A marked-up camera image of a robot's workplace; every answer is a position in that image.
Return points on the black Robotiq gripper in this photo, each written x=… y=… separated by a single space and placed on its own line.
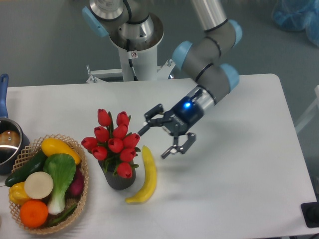
x=183 y=116

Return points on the red tulip bouquet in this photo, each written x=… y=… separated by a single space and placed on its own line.
x=112 y=145

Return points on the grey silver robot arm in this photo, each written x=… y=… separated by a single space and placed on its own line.
x=213 y=82

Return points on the dark grey ribbed vase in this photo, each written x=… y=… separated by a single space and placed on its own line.
x=115 y=181

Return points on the yellow plastic banana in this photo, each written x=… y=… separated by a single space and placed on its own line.
x=150 y=181

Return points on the purple sweet potato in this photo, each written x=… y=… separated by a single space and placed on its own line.
x=77 y=186

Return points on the green bok choy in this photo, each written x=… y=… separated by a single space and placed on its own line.
x=61 y=168

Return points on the yellow squash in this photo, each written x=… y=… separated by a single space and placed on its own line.
x=51 y=146

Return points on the dark green cucumber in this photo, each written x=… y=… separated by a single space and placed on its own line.
x=35 y=164

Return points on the woven wicker basket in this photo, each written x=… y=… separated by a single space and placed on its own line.
x=26 y=154

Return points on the green chili pepper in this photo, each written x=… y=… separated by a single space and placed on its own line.
x=63 y=216

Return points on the cream round radish slice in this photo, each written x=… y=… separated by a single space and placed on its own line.
x=38 y=185

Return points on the blue saucepan with lid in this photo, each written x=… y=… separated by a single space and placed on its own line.
x=12 y=138

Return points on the orange fruit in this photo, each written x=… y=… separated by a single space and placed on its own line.
x=33 y=213

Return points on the black device at edge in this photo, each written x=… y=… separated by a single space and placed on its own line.
x=311 y=214

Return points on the yellow bell pepper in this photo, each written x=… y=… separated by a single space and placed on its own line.
x=17 y=194

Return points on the blue plastic bag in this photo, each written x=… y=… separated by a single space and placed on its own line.
x=298 y=15

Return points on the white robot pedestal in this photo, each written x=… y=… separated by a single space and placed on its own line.
x=137 y=46

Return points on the white metal frame right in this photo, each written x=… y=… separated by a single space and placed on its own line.
x=308 y=114

